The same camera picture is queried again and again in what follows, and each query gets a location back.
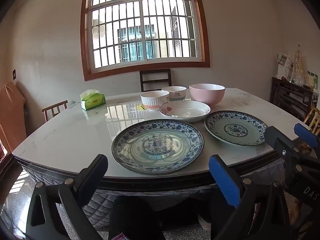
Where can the barred window with wooden frame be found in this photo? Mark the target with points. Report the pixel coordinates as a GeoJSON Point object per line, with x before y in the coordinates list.
{"type": "Point", "coordinates": [86, 42]}

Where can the green box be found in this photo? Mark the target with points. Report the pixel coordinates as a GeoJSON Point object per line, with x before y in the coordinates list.
{"type": "Point", "coordinates": [312, 80]}

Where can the pink bowl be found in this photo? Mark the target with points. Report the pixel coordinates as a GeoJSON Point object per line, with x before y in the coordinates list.
{"type": "Point", "coordinates": [207, 95]}

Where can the person's black trouser leg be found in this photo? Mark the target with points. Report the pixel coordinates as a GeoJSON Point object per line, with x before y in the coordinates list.
{"type": "Point", "coordinates": [135, 217]}

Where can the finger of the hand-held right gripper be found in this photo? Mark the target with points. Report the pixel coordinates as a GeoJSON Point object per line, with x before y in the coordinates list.
{"type": "Point", "coordinates": [275, 138]}
{"type": "Point", "coordinates": [306, 134]}

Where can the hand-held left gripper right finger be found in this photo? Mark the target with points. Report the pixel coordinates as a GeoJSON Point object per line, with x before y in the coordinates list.
{"type": "Point", "coordinates": [222, 180]}

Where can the gold ornament in clear bag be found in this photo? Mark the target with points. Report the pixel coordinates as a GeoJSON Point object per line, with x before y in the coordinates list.
{"type": "Point", "coordinates": [300, 65]}

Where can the large blue patterned plate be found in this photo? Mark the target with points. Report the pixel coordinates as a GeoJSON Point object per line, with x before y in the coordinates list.
{"type": "Point", "coordinates": [157, 146]}

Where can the green tissue pack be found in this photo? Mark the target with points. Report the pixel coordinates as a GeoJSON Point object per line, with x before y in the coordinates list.
{"type": "Point", "coordinates": [93, 101]}

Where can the white bowl with cartoon print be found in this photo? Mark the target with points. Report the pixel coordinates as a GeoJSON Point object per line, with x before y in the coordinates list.
{"type": "Point", "coordinates": [176, 93]}

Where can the white ribbed bowl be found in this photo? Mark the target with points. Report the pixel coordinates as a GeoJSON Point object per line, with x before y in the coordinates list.
{"type": "Point", "coordinates": [153, 102]}

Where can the yellow wooden frame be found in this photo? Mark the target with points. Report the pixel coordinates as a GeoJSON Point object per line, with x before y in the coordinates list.
{"type": "Point", "coordinates": [313, 120]}

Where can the dark wooden chair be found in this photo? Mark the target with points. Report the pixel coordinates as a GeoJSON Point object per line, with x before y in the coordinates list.
{"type": "Point", "coordinates": [155, 81]}

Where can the dark wooden cabinet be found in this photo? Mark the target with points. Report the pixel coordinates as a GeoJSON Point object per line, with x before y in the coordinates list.
{"type": "Point", "coordinates": [287, 97]}

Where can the light wooden chair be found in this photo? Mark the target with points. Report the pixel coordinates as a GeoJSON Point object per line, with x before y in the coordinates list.
{"type": "Point", "coordinates": [53, 106]}

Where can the yellow round sticker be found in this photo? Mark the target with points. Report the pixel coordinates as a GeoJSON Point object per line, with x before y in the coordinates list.
{"type": "Point", "coordinates": [140, 107]}

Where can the grey quilted table skirt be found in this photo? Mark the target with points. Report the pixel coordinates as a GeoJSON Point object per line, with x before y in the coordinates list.
{"type": "Point", "coordinates": [100, 205]}

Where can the dark wall plate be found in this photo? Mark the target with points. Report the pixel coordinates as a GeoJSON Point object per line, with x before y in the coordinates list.
{"type": "Point", "coordinates": [14, 74]}

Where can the small blue patterned plate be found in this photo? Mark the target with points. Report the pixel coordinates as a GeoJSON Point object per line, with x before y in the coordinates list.
{"type": "Point", "coordinates": [235, 129]}

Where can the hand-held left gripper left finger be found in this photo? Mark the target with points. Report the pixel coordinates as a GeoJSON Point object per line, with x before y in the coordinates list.
{"type": "Point", "coordinates": [93, 172]}

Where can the white floral plate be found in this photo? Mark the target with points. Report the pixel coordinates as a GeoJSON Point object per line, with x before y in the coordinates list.
{"type": "Point", "coordinates": [185, 111]}

